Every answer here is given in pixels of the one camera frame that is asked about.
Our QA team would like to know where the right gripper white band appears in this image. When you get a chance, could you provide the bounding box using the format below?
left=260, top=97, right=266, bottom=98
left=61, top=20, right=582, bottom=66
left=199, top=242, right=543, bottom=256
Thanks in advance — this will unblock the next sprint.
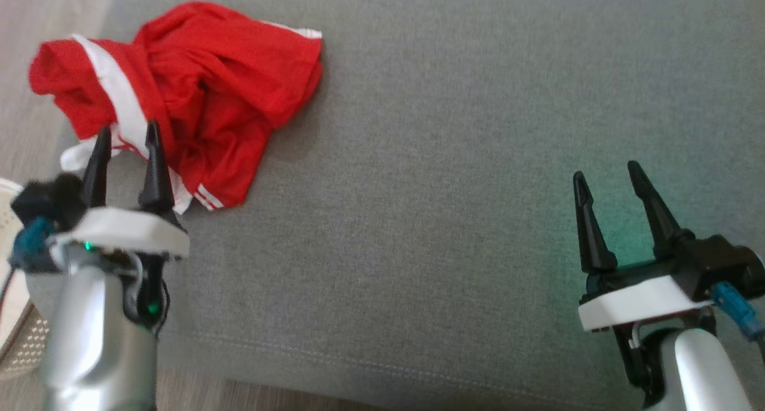
left=573, top=161, right=715, bottom=333

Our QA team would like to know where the red white basketball jersey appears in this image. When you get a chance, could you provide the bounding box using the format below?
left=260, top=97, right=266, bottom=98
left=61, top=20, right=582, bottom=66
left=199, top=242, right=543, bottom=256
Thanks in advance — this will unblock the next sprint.
left=60, top=1, right=324, bottom=213

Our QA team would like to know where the large grey sofa seat cushion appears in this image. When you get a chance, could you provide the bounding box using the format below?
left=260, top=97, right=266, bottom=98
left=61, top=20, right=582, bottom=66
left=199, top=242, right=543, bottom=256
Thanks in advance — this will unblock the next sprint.
left=24, top=0, right=765, bottom=411

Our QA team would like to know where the left arm cable blue connector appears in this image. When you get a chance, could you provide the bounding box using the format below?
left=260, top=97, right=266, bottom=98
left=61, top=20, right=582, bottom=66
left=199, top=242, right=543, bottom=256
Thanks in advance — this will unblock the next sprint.
left=0, top=217, right=57, bottom=307

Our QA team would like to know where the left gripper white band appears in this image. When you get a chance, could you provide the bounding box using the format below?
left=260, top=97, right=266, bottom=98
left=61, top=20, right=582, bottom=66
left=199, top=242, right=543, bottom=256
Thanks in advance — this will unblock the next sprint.
left=48, top=121, right=191, bottom=261

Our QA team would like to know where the white perforated laundry basket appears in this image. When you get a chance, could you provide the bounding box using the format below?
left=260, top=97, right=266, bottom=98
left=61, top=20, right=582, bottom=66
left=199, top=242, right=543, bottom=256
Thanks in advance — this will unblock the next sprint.
left=0, top=178, right=51, bottom=380

